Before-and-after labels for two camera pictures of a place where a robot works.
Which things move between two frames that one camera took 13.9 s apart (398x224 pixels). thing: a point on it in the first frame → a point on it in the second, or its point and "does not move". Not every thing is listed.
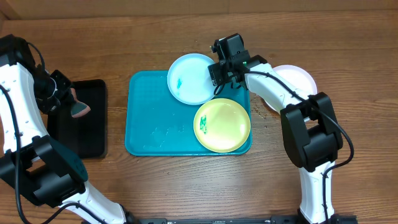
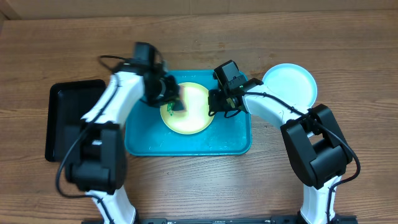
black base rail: x=331 y=219 does not move
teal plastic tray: x=158 y=124 does not move
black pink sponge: x=78 y=109 → x=176 y=105
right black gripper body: x=222 y=74 → x=221 y=103
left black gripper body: x=48 y=92 → x=160 y=91
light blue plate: x=189 y=79 → x=293 y=82
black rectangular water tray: x=85 y=136 does not move
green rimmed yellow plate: x=222 y=125 → x=198 y=117
